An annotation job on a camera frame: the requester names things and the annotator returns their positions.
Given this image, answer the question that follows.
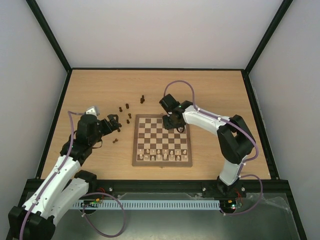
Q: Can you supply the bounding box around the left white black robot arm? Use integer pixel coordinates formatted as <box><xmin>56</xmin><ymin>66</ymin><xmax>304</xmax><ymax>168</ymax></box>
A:
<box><xmin>8</xmin><ymin>112</ymin><xmax>120</xmax><ymax>240</ymax></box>

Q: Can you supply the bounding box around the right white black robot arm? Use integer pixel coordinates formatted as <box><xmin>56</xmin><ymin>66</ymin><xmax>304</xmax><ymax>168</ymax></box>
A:
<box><xmin>159</xmin><ymin>94</ymin><xmax>259</xmax><ymax>196</ymax></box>

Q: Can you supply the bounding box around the wooden chess board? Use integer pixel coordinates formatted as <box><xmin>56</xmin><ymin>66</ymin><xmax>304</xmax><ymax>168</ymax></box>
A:
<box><xmin>132</xmin><ymin>114</ymin><xmax>193</xmax><ymax>168</ymax></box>

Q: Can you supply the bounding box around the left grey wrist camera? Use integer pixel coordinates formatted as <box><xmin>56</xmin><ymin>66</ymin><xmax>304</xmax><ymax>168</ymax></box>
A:
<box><xmin>85</xmin><ymin>105</ymin><xmax>100</xmax><ymax>117</ymax></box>

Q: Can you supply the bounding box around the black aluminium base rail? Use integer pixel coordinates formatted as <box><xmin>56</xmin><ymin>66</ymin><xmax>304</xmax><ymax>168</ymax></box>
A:
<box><xmin>95</xmin><ymin>179</ymin><xmax>293</xmax><ymax>199</ymax></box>

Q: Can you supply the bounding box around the light blue cable duct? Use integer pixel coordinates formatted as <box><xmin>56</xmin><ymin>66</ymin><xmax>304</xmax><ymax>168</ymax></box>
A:
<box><xmin>85</xmin><ymin>200</ymin><xmax>221</xmax><ymax>211</ymax></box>

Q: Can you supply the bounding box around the black frame post right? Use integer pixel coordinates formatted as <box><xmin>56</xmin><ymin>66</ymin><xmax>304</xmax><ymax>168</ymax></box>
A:
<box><xmin>244</xmin><ymin>0</ymin><xmax>293</xmax><ymax>75</ymax></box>

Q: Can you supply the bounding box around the black frame post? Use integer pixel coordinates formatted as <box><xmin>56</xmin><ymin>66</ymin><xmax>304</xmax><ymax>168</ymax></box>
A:
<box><xmin>244</xmin><ymin>0</ymin><xmax>293</xmax><ymax>75</ymax></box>
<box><xmin>26</xmin><ymin>0</ymin><xmax>72</xmax><ymax>73</ymax></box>

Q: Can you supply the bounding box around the black frame post left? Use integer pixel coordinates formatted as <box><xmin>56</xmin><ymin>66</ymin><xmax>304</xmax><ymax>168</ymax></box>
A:
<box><xmin>26</xmin><ymin>0</ymin><xmax>72</xmax><ymax>73</ymax></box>

